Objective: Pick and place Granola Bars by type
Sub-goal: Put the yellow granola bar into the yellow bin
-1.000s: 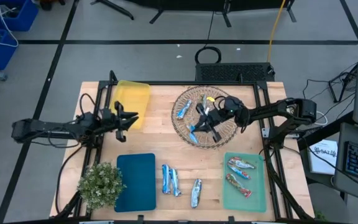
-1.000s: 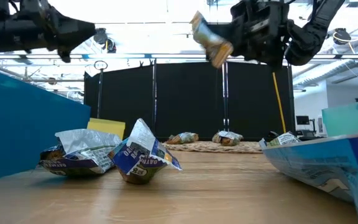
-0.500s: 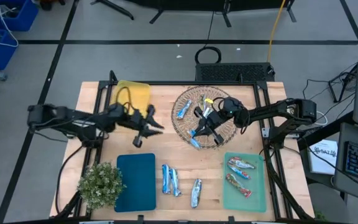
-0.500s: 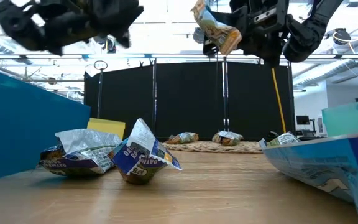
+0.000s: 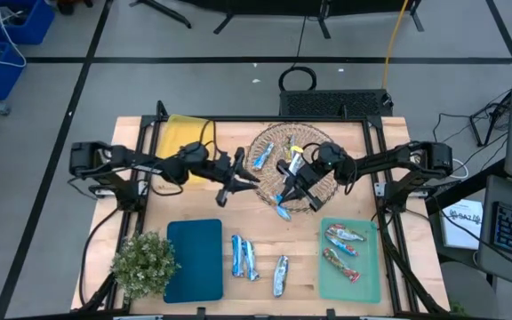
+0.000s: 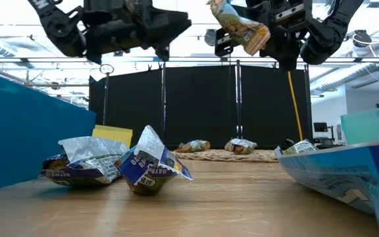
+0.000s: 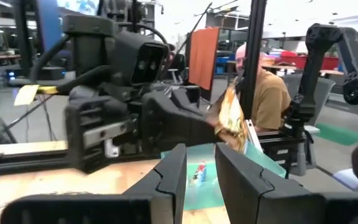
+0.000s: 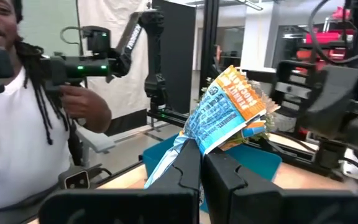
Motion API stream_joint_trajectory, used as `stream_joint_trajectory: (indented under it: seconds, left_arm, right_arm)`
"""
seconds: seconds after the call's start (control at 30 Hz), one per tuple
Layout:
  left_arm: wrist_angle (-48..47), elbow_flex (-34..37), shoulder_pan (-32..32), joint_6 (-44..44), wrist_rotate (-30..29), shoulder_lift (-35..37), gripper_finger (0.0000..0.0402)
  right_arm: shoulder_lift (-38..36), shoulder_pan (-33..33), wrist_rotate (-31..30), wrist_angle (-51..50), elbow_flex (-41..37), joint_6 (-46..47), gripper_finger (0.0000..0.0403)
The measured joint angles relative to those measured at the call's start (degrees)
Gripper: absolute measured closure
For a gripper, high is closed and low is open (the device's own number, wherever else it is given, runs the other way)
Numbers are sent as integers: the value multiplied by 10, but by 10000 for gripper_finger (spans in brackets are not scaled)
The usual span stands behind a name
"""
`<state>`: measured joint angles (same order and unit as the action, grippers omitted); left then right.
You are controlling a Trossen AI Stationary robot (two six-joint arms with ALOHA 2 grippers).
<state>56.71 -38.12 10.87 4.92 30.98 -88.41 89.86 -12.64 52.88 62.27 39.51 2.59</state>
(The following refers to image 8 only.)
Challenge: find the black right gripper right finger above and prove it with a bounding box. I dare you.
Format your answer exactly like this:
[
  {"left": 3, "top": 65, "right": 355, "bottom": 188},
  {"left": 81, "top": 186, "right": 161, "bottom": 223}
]
[{"left": 201, "top": 148, "right": 358, "bottom": 224}]

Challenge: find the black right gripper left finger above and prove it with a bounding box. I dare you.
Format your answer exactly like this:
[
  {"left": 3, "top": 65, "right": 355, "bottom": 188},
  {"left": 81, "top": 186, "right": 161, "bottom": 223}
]
[{"left": 39, "top": 139, "right": 203, "bottom": 224}]

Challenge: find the peanut butter chocolate granola bar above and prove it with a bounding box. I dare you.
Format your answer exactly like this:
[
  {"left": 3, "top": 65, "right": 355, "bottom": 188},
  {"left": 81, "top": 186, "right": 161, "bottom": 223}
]
[{"left": 144, "top": 64, "right": 281, "bottom": 190}]

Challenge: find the blue plastic bin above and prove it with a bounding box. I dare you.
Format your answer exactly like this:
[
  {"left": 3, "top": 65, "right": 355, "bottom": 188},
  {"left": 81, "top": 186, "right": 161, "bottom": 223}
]
[{"left": 142, "top": 133, "right": 283, "bottom": 214}]

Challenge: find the red tool cart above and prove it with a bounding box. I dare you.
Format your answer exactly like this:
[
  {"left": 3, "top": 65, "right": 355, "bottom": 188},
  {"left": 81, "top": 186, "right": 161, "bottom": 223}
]
[{"left": 295, "top": 6, "right": 358, "bottom": 74}]

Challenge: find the grey stool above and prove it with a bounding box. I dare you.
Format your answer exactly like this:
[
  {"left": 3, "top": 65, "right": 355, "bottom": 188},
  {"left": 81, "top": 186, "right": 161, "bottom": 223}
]
[{"left": 75, "top": 124, "right": 117, "bottom": 169}]

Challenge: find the white hanging sheet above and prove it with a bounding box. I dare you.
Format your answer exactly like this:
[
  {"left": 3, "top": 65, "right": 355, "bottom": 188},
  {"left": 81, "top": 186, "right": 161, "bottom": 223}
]
[{"left": 78, "top": 0, "right": 151, "bottom": 119}]

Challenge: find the person's hand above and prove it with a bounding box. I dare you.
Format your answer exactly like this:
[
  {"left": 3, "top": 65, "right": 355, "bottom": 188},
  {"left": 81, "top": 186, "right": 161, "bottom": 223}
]
[{"left": 60, "top": 85, "right": 113, "bottom": 134}]

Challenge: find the black standing panel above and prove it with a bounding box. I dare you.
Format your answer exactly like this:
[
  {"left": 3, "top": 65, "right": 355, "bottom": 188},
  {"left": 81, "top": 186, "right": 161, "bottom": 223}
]
[{"left": 152, "top": 0, "right": 197, "bottom": 114}]

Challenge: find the person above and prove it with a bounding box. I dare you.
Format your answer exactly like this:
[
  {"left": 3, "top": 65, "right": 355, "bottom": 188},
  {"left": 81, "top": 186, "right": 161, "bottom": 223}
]
[{"left": 0, "top": 0, "right": 113, "bottom": 218}]

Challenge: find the black vertical frame post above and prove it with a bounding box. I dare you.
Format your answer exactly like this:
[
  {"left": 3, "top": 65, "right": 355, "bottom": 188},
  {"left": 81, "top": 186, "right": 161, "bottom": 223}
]
[{"left": 199, "top": 0, "right": 221, "bottom": 94}]

